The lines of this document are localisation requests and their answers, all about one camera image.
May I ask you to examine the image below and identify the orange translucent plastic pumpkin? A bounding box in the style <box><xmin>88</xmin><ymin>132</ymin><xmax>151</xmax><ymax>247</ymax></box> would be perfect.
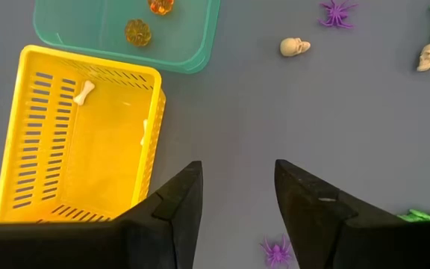
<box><xmin>124</xmin><ymin>19</ymin><xmax>152</xmax><ymax>47</ymax></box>
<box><xmin>147</xmin><ymin>0</ymin><xmax>175</xmax><ymax>16</ymax></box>

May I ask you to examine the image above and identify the green plastic Halloween figure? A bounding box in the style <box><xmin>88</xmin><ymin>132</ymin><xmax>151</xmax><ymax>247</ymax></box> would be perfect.
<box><xmin>396</xmin><ymin>208</ymin><xmax>430</xmax><ymax>223</ymax></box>

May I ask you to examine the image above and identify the teal translucent plastic bin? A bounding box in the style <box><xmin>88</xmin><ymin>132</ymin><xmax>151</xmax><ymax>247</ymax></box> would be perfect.
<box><xmin>32</xmin><ymin>0</ymin><xmax>222</xmax><ymax>75</ymax></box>

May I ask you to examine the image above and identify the yellow slotted plastic basket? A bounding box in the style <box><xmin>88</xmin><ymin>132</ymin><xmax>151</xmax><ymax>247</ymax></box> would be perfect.
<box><xmin>0</xmin><ymin>44</ymin><xmax>166</xmax><ymax>225</ymax></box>

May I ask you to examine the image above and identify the purple plastic spider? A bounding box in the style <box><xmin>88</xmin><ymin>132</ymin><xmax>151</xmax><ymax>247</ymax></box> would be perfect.
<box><xmin>318</xmin><ymin>0</ymin><xmax>358</xmax><ymax>30</ymax></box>
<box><xmin>259</xmin><ymin>234</ymin><xmax>293</xmax><ymax>269</ymax></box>

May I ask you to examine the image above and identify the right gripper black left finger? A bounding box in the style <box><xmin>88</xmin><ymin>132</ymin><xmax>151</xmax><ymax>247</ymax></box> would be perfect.
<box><xmin>119</xmin><ymin>161</ymin><xmax>204</xmax><ymax>269</ymax></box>

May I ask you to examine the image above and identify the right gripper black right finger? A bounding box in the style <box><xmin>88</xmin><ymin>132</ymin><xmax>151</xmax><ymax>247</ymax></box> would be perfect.
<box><xmin>274</xmin><ymin>159</ymin><xmax>358</xmax><ymax>269</ymax></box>

